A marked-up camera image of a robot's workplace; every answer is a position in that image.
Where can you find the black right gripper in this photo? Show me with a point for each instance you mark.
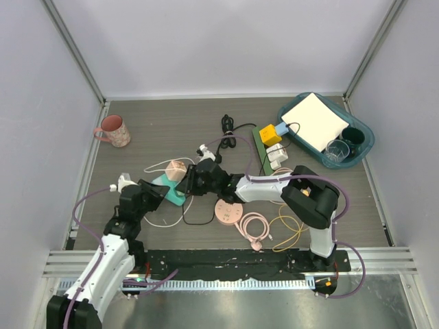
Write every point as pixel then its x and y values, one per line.
pixel 188 184

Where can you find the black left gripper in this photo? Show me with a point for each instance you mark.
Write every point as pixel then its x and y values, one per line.
pixel 156 192

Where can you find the teal triangular socket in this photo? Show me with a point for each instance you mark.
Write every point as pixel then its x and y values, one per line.
pixel 173 196

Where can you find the peach cube socket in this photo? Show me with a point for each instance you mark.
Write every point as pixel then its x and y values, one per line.
pixel 175 171

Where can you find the pink round socket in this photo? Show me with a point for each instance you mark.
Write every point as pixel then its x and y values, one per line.
pixel 228 214

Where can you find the green power strip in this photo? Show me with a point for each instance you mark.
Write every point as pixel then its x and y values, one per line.
pixel 261 151

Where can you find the yellow cube socket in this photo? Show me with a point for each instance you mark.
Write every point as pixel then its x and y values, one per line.
pixel 269 136

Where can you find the light blue charger plug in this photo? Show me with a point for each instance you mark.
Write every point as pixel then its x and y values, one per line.
pixel 281 129

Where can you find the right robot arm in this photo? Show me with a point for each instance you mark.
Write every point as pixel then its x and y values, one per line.
pixel 312 198

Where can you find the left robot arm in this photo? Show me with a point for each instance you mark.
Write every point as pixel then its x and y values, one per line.
pixel 119 252

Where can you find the pink floral mug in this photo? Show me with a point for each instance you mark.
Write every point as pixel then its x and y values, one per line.
pixel 113 130

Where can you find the white cube adapter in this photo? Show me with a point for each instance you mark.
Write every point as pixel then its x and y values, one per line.
pixel 276 155

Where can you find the teal plastic tray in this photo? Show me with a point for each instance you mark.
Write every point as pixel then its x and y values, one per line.
pixel 352 159

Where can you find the white paper pad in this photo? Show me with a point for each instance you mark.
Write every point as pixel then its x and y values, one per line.
pixel 314 122

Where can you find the clear glass cup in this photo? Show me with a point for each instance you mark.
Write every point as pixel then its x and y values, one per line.
pixel 337 151

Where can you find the dark green cup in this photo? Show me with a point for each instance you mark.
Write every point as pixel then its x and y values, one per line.
pixel 353 137

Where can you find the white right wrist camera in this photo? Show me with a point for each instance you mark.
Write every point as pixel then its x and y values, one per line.
pixel 204 153

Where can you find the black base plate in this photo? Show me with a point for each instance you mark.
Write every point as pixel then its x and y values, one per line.
pixel 235 264

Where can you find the white cable duct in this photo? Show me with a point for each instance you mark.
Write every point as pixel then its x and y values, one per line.
pixel 240 285

